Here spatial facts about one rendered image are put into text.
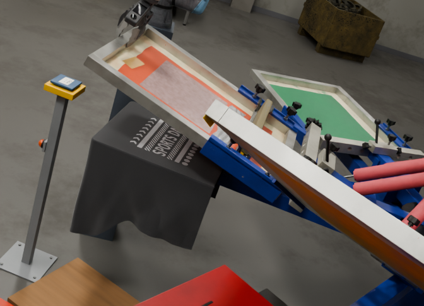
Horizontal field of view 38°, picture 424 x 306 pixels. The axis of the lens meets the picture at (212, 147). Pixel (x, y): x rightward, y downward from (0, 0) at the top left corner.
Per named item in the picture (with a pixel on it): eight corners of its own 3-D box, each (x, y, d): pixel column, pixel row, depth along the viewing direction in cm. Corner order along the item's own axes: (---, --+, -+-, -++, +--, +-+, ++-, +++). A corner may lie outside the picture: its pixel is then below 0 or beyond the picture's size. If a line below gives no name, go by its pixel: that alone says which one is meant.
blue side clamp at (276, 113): (230, 100, 255) (240, 88, 252) (233, 96, 260) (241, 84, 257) (289, 142, 257) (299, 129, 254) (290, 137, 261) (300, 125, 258)
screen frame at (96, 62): (82, 64, 204) (88, 55, 202) (139, 28, 256) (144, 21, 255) (275, 200, 207) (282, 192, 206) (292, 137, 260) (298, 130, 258)
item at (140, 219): (71, 233, 240) (95, 140, 221) (75, 228, 243) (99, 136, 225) (180, 277, 236) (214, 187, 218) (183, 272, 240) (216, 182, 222)
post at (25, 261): (-7, 266, 286) (28, 81, 245) (17, 241, 306) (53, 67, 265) (36, 284, 285) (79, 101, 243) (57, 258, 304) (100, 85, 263)
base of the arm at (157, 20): (141, 12, 290) (146, -8, 286) (171, 22, 292) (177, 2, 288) (137, 21, 277) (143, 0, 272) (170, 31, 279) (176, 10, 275)
